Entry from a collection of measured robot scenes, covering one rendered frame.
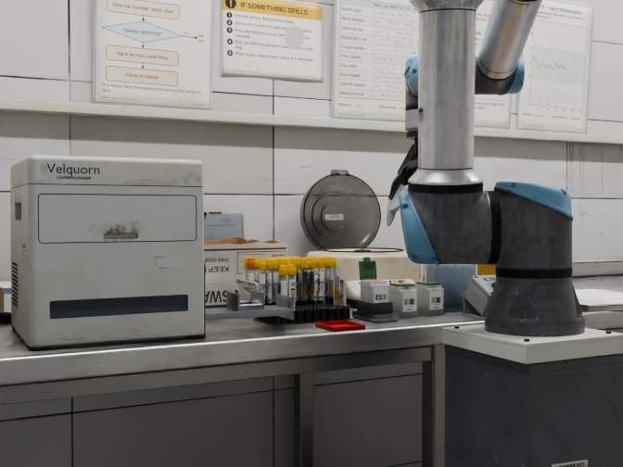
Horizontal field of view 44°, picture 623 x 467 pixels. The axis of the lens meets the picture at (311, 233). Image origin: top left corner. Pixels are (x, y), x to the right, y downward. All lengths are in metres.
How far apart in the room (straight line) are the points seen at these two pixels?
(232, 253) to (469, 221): 0.62
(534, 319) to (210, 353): 0.51
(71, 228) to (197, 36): 0.88
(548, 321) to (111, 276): 0.68
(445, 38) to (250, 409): 1.22
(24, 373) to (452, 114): 0.74
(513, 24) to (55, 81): 1.06
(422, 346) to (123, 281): 0.57
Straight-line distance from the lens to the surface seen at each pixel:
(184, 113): 1.95
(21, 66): 1.92
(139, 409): 2.00
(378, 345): 1.43
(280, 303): 1.43
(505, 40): 1.42
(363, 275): 1.56
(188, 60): 2.00
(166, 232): 1.29
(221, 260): 1.64
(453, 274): 1.70
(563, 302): 1.22
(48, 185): 1.25
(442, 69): 1.19
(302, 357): 1.36
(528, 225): 1.21
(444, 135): 1.19
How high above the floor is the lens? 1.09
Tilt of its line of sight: 2 degrees down
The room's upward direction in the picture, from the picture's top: straight up
